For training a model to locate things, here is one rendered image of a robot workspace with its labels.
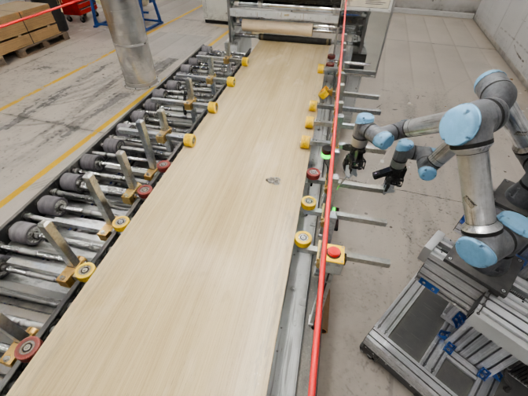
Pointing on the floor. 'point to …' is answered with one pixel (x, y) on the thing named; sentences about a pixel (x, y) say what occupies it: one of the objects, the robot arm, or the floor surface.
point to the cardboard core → (326, 314)
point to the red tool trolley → (78, 9)
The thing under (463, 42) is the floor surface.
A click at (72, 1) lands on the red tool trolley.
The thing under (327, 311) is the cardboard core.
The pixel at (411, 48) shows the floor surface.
